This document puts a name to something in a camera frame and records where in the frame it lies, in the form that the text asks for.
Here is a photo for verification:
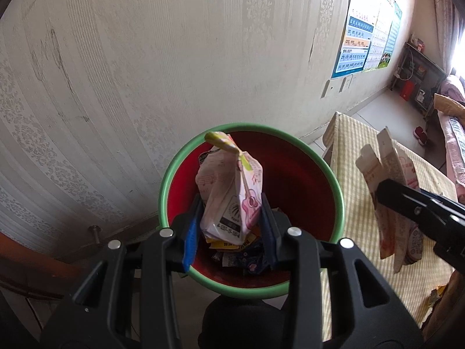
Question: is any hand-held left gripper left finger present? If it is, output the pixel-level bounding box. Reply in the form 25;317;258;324
40;193;203;349

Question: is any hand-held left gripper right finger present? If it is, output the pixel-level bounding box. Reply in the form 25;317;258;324
260;193;424;349

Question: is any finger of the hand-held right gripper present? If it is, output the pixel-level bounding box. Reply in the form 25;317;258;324
376;179;453;242

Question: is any white orange snack packet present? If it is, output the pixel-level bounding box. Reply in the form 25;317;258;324
377;127;425;274

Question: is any white pink snack bag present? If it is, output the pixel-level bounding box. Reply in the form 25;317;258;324
195;131;263;246

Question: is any red bin with green rim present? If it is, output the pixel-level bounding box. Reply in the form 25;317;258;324
158;123;344;299

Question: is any dark blue patterned wrapper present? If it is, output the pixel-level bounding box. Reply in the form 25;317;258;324
222;242;271;276

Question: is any yellow wrapper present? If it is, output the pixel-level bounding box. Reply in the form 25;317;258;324
205;231;257;251

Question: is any table with yellow checked cloth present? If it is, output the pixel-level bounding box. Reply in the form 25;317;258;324
321;112;458;339

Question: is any yellow pillow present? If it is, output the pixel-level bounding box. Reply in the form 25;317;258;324
434;94;465;117

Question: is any folded pink blanket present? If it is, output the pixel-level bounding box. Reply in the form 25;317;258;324
441;75;465;97

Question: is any grey shelf unit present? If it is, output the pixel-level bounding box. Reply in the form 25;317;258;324
390;42;447;119

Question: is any pale curtain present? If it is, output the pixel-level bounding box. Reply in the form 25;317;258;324
430;0;465;74

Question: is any white chart wall poster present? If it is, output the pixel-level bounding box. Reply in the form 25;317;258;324
363;0;394;72

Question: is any blue bordered wall poster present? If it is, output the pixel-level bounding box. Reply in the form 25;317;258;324
331;5;376;79

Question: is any teal bordered wall poster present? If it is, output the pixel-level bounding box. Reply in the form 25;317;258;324
384;2;403;56

